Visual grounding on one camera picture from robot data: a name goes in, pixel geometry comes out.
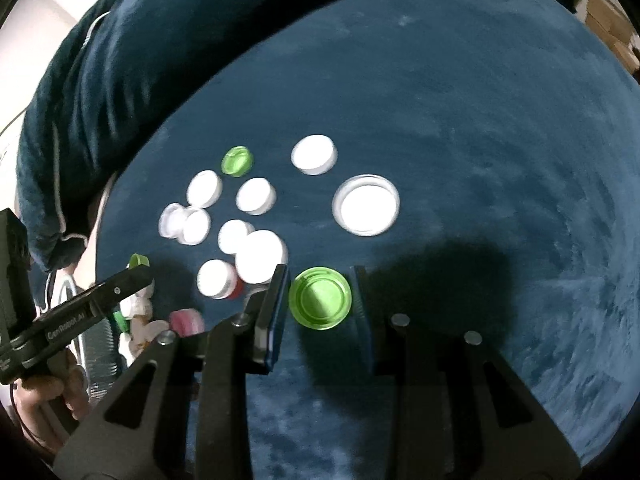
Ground white open cap left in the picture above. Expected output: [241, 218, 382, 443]
[157, 203, 188, 240]

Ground white open cap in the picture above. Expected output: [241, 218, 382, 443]
[157, 203, 188, 240]
[178, 208, 210, 246]

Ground white cap far right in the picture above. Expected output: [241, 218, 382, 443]
[291, 134, 337, 176]

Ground green cap on edge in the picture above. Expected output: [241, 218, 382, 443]
[113, 311, 129, 333]

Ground grey mesh basket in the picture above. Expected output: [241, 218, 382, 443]
[72, 304, 125, 406]

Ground dark blue velvet blanket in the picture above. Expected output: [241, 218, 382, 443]
[98, 0, 639, 463]

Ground pink bottle cap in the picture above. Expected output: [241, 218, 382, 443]
[168, 309, 205, 337]

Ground large white lid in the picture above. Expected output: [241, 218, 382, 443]
[332, 174, 400, 237]

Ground white cap top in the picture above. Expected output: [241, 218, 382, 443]
[186, 169, 222, 208]

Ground white open cap middle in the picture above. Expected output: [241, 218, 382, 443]
[178, 208, 210, 246]

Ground green cap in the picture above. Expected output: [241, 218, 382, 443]
[127, 254, 150, 269]
[221, 145, 254, 178]
[113, 311, 129, 333]
[288, 266, 352, 330]

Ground folded dark blue quilt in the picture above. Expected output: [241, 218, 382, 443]
[16, 0, 335, 272]

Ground large white flat cap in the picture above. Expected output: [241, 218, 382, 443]
[235, 230, 288, 285]

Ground person left hand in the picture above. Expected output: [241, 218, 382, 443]
[13, 349, 91, 455]

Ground white cap small centre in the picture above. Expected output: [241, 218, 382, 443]
[217, 219, 255, 256]

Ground white cap on red ring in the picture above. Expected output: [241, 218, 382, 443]
[196, 259, 243, 300]

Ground green cap top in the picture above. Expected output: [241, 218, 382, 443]
[221, 145, 254, 178]

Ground cardboard boxes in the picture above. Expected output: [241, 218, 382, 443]
[577, 0, 639, 75]

